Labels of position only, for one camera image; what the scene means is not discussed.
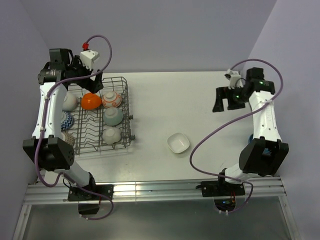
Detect pale teal bowl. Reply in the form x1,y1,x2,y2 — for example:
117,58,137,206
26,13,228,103
103,107,124,126

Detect orange floral pattern bowl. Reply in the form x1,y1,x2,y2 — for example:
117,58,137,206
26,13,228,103
102,91,122,108

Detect white square bowl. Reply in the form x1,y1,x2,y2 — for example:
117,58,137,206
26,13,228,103
166,132,190,154

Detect brown geometric pattern bowl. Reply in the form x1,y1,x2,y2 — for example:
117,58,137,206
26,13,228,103
61,131,75,146

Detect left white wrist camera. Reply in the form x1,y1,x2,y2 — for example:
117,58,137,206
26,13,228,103
79,42,100,71

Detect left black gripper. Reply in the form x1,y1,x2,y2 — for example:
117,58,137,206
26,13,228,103
67,56,104,94

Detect grey wire dish rack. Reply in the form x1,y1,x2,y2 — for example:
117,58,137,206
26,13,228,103
66,76,136,156

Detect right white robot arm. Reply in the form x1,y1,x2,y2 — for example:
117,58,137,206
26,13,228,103
212,67,289,195

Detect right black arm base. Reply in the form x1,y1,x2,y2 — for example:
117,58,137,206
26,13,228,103
195,177,246,197

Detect plain white round bowl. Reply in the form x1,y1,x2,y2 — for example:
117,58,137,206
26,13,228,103
62,92,78,112

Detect blue glazed bowl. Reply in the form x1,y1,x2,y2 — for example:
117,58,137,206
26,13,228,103
248,134,253,144

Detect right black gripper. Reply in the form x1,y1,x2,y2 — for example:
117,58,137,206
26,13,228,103
212,85,249,113

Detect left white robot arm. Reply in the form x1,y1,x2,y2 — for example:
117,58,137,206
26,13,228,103
22,48,103,200

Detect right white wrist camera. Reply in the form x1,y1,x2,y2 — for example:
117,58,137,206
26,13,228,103
224,69,243,89

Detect aluminium mounting rail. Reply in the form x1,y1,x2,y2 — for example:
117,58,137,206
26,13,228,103
22,176,287,205

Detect white bowl orange outside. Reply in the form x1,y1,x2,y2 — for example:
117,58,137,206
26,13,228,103
80,92,102,110

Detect small flower shaped dish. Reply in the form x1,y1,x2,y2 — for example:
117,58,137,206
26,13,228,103
102,126,122,145

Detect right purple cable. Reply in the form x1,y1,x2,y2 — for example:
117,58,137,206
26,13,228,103
189,58,285,215

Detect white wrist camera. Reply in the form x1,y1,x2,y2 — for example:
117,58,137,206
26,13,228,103
224,69,243,89
79,42,100,71

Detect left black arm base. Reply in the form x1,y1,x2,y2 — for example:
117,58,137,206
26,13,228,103
64,180,114,217

